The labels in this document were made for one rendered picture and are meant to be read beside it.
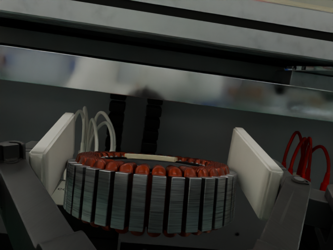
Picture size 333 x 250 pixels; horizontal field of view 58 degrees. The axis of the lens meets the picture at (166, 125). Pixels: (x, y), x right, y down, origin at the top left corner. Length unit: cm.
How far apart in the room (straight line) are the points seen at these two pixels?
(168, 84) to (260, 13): 11
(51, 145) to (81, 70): 13
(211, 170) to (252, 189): 3
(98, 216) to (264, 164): 9
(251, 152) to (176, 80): 12
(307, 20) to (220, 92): 11
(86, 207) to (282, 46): 23
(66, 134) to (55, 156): 2
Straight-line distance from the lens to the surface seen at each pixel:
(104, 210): 16
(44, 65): 29
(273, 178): 16
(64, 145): 19
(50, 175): 17
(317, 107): 33
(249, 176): 19
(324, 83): 40
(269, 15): 31
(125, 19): 29
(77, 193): 18
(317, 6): 37
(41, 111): 46
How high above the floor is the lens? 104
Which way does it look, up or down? 9 degrees down
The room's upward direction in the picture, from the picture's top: 8 degrees clockwise
